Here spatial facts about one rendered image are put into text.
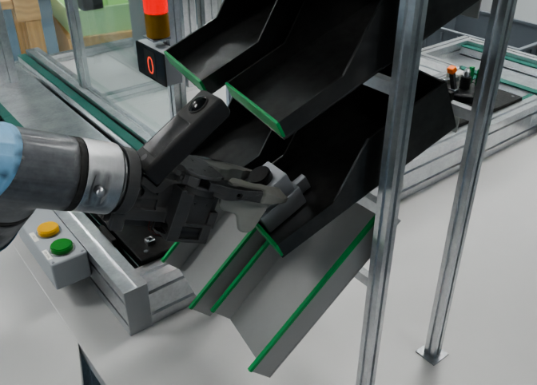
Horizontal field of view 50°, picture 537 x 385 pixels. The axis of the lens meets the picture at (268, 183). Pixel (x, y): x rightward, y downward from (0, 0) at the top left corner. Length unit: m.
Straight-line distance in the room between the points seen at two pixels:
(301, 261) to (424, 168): 0.68
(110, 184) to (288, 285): 0.36
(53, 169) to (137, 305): 0.53
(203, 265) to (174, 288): 0.13
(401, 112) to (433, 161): 0.84
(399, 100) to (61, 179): 0.36
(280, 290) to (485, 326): 0.44
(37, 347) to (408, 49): 0.81
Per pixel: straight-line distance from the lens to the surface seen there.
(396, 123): 0.67
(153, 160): 0.62
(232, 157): 0.86
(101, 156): 0.59
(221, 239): 0.96
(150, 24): 1.26
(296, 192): 0.73
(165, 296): 1.09
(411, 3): 0.62
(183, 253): 1.00
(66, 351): 1.10
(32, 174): 0.56
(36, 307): 1.21
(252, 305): 0.89
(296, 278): 0.85
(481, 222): 1.43
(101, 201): 0.59
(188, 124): 0.63
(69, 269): 1.15
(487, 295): 1.22
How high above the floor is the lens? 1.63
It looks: 31 degrees down
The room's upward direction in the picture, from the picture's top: straight up
